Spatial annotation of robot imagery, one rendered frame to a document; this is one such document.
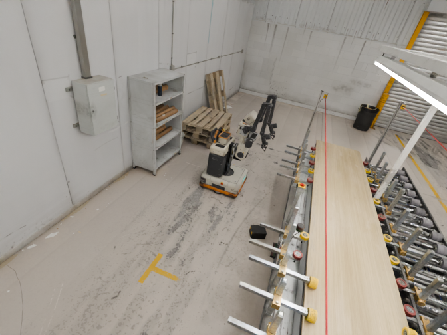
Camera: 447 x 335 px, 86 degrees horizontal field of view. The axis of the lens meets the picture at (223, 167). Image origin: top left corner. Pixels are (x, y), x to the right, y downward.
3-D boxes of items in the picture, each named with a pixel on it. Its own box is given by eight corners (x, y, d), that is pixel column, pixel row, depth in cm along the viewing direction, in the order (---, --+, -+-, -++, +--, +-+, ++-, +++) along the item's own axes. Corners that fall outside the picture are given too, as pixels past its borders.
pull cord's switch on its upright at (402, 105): (366, 167, 399) (402, 102, 339) (364, 163, 411) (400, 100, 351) (371, 169, 397) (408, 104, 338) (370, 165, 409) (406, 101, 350)
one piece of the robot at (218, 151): (204, 179, 394) (210, 133, 350) (216, 164, 439) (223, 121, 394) (223, 186, 387) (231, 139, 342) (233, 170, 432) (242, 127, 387)
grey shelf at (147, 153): (132, 168, 421) (126, 76, 337) (161, 147, 494) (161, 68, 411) (154, 176, 411) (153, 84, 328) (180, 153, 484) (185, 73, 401)
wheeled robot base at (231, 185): (197, 186, 400) (199, 174, 386) (212, 168, 451) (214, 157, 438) (236, 199, 385) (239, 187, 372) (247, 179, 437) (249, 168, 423)
